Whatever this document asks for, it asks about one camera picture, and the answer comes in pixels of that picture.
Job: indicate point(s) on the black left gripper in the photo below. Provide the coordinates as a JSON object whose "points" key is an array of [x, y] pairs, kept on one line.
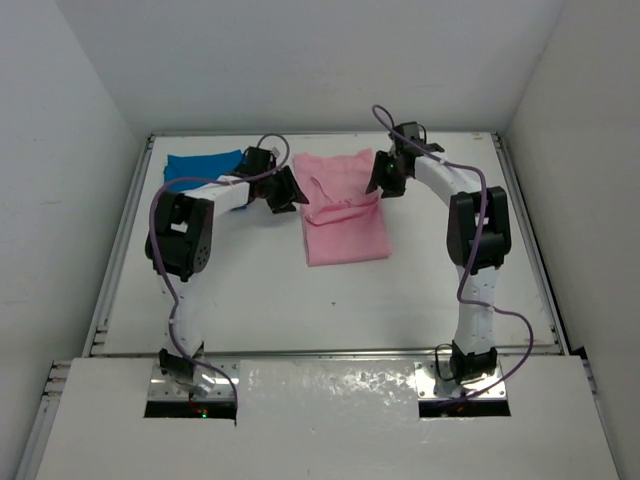
{"points": [[273, 186]]}

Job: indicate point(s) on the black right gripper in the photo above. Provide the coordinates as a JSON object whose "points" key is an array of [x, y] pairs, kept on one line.
{"points": [[380, 178]]}

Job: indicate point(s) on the pink t shirt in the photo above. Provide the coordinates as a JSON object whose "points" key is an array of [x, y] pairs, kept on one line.
{"points": [[341, 223]]}

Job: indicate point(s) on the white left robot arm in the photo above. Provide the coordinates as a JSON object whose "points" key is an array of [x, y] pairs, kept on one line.
{"points": [[179, 240]]}

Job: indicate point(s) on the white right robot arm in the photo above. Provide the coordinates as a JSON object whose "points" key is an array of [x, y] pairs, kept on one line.
{"points": [[478, 239]]}

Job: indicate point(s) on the blue folded t shirt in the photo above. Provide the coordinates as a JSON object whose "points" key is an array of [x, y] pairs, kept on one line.
{"points": [[200, 167]]}

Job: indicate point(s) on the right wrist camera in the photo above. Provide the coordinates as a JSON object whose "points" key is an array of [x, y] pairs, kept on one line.
{"points": [[408, 136]]}

